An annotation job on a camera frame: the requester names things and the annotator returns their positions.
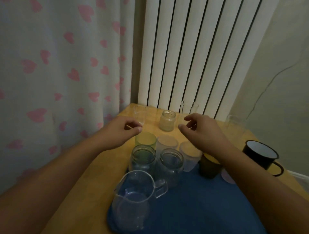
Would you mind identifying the person's right hand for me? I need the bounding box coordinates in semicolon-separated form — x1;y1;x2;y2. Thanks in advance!
178;113;233;159

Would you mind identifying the person's left hand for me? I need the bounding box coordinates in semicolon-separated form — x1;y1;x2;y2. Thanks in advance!
98;116;143;152

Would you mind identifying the person's right forearm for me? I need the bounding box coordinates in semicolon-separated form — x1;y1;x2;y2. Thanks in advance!
214;143;309;234

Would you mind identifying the person's left forearm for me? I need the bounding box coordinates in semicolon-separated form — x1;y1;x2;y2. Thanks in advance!
0;136;114;234

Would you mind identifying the green glass tumbler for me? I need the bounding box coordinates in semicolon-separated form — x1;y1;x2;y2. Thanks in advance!
135;132;157;150

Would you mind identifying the clear glass beaker with spout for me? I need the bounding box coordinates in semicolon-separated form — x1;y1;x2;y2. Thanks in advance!
181;100;199;117

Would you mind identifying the small clear glass beaker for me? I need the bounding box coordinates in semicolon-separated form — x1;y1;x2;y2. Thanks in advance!
133;105;147;127

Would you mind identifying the small cloudy glass jar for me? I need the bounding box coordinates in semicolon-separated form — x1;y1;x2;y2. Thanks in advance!
159;110;176;132

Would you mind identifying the frosted glass tumbler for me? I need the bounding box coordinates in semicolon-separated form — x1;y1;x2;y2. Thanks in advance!
156;135;179;153
179;141;203;172

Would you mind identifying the clear glass jar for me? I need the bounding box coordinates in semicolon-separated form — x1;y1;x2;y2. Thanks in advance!
155;148;184;188
130;144;157;172

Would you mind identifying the amber glass tumbler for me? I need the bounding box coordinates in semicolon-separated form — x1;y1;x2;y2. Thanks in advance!
199;153;224;179

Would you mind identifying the tall clear drinking glass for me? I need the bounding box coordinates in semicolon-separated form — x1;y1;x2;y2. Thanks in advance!
225;115;247;143

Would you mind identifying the white ribbed radiator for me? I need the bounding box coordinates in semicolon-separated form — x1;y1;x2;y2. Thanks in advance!
138;0;269;121

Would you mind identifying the black enamel mug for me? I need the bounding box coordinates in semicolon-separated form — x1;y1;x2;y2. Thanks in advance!
242;140;284;177

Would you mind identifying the blue cloth mat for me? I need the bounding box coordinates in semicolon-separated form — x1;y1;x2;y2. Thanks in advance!
107;161;269;234

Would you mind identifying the white curtain with pink hearts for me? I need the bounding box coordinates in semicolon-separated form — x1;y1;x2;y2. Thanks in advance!
0;0;145;193

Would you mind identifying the white ledge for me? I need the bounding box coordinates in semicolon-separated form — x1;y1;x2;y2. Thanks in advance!
287;170;309;191

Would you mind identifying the clear glass pitcher with handle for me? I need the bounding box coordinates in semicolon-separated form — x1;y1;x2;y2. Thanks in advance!
112;170;168;233

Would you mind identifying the thin wall cable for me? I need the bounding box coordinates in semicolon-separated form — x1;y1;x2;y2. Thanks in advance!
249;62;305;117

